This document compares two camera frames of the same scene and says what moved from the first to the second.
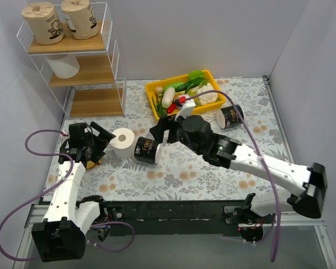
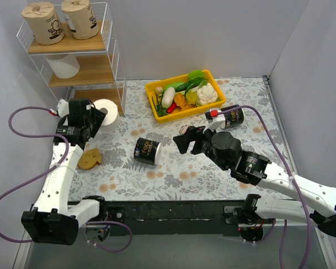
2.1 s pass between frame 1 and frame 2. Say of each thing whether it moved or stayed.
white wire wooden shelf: stayed
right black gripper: moved
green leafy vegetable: stayed
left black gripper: moved
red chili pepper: stayed
